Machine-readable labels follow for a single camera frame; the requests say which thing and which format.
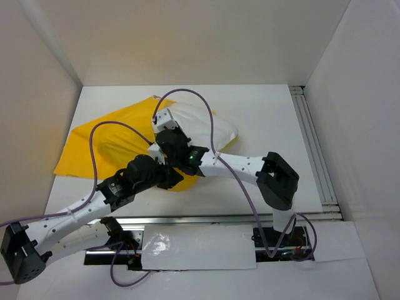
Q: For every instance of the aluminium rail front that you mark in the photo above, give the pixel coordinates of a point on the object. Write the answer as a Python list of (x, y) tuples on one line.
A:
[(187, 220)]

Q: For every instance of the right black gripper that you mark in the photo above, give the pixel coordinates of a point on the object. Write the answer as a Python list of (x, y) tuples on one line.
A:
[(177, 130)]

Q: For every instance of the aluminium rail right side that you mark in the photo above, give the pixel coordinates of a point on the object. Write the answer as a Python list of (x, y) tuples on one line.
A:
[(318, 165)]

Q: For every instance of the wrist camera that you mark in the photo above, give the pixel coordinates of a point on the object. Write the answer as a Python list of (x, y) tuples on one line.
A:
[(164, 120), (156, 153)]

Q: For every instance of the white pillow with yellow edge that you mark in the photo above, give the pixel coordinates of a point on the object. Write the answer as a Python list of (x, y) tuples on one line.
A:
[(195, 123)]

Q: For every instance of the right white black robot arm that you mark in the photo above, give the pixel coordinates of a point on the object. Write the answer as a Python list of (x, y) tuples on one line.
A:
[(274, 177)]

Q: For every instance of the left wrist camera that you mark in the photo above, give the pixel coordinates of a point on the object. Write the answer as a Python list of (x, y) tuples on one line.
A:
[(156, 153)]

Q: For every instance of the aluminium rail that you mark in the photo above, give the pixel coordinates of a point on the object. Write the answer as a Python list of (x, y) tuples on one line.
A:
[(187, 220), (318, 165)]

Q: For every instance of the yellow pillowcase with white print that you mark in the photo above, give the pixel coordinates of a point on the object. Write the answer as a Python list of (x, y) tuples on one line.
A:
[(115, 139)]

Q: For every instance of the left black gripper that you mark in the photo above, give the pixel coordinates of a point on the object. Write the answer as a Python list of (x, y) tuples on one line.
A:
[(172, 176)]

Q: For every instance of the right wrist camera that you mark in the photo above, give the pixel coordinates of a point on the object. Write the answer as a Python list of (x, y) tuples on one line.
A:
[(164, 120)]

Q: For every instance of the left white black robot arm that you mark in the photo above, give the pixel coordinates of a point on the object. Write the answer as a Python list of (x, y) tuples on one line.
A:
[(28, 249)]

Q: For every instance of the white cover plate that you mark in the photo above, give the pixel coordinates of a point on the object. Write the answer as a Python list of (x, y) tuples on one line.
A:
[(193, 248)]

